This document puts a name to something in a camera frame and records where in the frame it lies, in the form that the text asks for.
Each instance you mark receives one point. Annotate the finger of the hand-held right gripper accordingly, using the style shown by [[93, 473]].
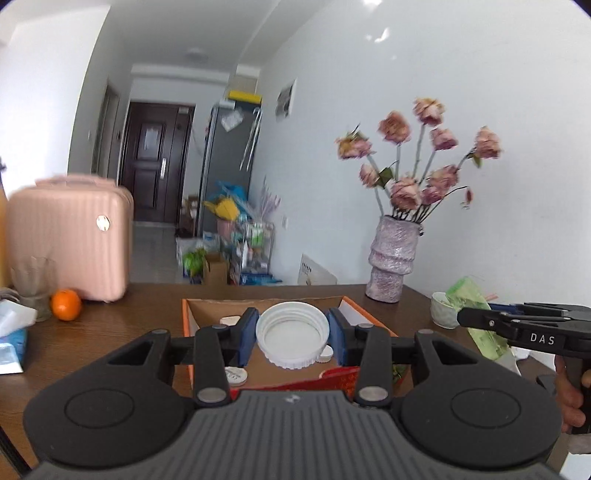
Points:
[[485, 319]]

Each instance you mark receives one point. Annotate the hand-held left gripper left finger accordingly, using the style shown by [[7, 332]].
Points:
[[247, 337]]

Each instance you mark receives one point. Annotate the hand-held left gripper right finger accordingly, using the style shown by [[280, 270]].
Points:
[[339, 337]]

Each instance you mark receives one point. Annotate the green packet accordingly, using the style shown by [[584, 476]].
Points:
[[471, 295]]

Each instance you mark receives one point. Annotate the red cardboard box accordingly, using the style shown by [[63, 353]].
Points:
[[212, 314]]

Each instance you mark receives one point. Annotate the ribbed white lid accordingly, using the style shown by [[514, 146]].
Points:
[[293, 360]]

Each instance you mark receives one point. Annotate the person's right hand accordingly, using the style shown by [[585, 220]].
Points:
[[564, 392]]

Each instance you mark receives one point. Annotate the pink straw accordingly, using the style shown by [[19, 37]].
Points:
[[490, 295]]

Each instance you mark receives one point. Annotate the flat white lid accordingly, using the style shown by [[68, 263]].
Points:
[[236, 376]]

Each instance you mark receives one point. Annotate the pale green ceramic cup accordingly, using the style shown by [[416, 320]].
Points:
[[444, 314]]

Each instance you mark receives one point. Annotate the white flat panel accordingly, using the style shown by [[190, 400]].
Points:
[[316, 272]]

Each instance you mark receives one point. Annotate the small cardboard box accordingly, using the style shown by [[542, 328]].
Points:
[[215, 270]]

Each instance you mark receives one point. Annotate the purple textured vase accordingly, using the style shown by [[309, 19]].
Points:
[[392, 258]]

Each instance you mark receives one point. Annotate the yellow plastic item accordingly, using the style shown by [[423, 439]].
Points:
[[224, 207]]

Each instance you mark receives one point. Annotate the purple dried stems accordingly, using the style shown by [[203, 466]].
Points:
[[269, 201]]

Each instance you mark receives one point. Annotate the dried pink roses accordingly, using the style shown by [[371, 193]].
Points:
[[406, 189]]

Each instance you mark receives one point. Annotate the grey refrigerator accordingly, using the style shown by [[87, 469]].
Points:
[[226, 170]]

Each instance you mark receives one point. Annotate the orange fruit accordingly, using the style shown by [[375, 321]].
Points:
[[66, 304]]

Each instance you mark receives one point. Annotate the dark brown door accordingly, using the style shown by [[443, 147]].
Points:
[[154, 161]]

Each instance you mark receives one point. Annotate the pink suitcase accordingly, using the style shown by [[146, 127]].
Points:
[[69, 230]]

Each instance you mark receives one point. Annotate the clear glass cup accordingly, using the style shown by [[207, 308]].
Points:
[[34, 286]]

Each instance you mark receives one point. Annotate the blue tissue pack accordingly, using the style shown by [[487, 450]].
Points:
[[11, 341]]

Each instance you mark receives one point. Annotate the yellow box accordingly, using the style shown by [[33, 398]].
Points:
[[244, 92]]

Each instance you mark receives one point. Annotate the wall picture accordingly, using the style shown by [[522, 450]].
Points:
[[286, 100]]

